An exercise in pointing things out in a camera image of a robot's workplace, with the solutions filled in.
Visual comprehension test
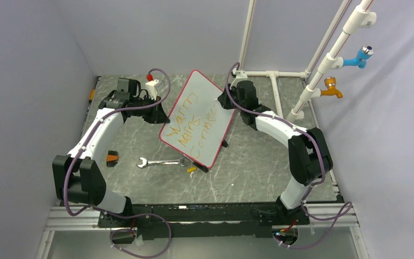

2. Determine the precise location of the black orange eraser block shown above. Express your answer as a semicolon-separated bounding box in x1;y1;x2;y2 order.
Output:
106;150;119;167

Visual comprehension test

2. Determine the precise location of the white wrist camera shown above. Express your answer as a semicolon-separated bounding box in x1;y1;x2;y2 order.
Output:
144;74;166;100
231;69;248;83

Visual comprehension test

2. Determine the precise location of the silver combination wrench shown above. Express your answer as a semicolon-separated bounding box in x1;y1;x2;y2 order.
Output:
136;157;188;168

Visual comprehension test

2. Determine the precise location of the yellow marker cap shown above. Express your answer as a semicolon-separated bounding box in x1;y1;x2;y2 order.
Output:
187;167;197;173

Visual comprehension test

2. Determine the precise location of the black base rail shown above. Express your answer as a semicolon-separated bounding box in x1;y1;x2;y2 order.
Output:
98;202;310;241

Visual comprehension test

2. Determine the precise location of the white pvc pipe frame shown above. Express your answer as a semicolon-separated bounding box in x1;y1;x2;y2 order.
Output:
237;0;377;122

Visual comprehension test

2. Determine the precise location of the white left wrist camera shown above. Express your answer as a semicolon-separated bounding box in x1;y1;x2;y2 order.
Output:
144;74;166;100

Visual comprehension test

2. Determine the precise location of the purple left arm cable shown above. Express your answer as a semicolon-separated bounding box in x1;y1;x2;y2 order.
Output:
63;67;173;259

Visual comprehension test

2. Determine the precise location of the whiteboard with red rim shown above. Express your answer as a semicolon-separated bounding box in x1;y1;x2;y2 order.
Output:
159;70;234;168

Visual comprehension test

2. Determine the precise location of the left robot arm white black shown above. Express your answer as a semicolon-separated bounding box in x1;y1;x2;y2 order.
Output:
52;74;170;227

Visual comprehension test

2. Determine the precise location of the orange tap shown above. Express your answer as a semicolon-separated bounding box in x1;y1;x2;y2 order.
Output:
320;77;343;99

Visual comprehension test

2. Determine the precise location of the blue tap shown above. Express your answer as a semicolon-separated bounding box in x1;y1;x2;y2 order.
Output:
342;45;374;69

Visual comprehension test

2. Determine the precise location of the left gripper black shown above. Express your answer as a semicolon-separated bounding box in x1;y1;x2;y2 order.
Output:
130;94;170;124

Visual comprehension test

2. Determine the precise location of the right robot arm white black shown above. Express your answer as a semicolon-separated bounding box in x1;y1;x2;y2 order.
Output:
217;80;333;224

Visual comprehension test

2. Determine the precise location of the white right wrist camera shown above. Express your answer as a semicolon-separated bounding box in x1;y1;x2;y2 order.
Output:
231;69;248;83

